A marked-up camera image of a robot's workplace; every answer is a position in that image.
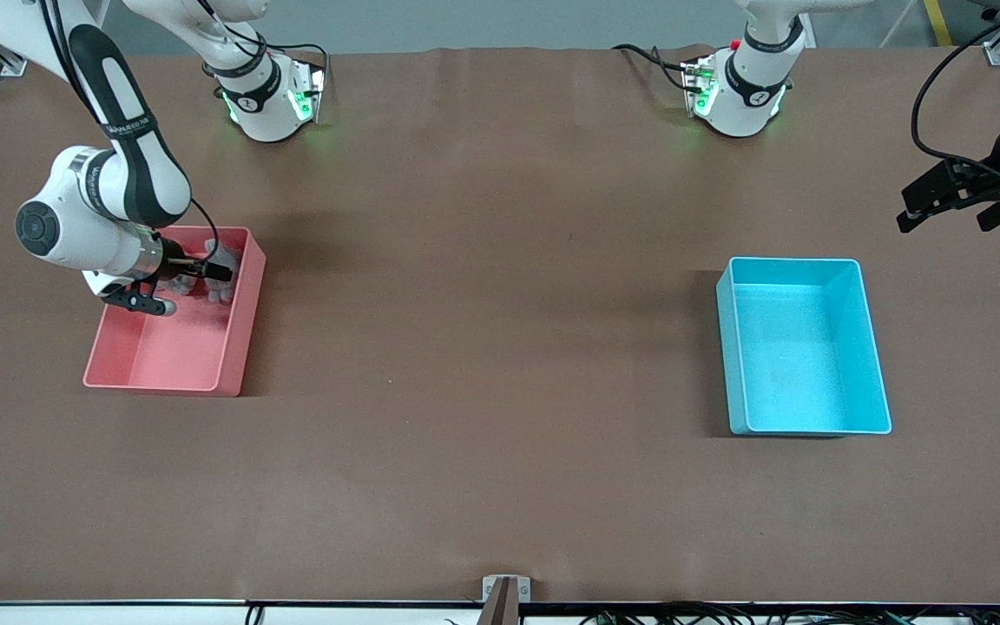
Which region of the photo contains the blue plastic box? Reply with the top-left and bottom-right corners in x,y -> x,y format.
715,256 -> 893,437

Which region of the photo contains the brown table cover sheet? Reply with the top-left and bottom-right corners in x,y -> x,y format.
0,45 -> 1000,604

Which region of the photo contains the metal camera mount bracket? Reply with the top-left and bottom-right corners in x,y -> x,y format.
482,574 -> 532,625

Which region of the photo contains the pink plastic box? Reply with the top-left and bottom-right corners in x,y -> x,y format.
82,224 -> 267,398

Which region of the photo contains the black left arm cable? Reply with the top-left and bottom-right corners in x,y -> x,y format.
910,0 -> 1000,188

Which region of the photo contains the black base cable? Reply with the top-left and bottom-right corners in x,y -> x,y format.
611,43 -> 694,89
205,0 -> 330,79

